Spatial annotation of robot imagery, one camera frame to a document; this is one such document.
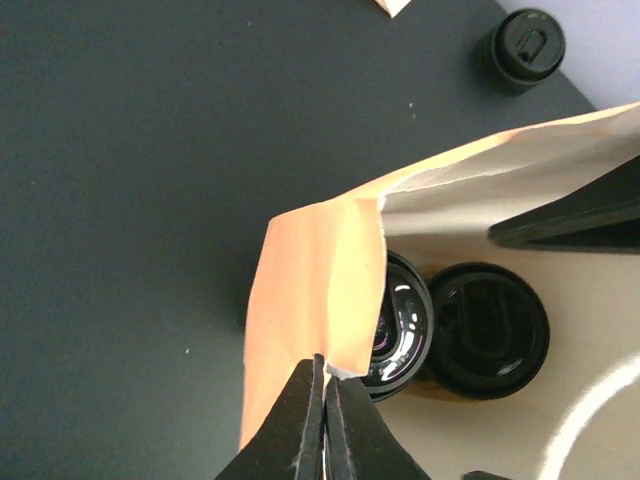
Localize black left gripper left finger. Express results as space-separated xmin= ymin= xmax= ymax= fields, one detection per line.
xmin=216 ymin=354 xmax=324 ymax=480

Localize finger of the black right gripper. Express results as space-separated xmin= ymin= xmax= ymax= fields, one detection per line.
xmin=488 ymin=157 xmax=639 ymax=250

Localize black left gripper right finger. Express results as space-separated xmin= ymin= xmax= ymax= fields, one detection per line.
xmin=324 ymin=378 xmax=429 ymax=480

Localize black lid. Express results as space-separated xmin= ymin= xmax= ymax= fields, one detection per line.
xmin=426 ymin=262 xmax=551 ymax=401
xmin=361 ymin=250 xmax=435 ymax=402
xmin=476 ymin=7 xmax=566 ymax=95

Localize brown paper takeout bag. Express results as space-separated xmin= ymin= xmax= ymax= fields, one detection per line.
xmin=238 ymin=104 xmax=639 ymax=479

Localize printed paper bag orange handles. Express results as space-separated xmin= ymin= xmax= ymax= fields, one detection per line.
xmin=375 ymin=0 xmax=411 ymax=18

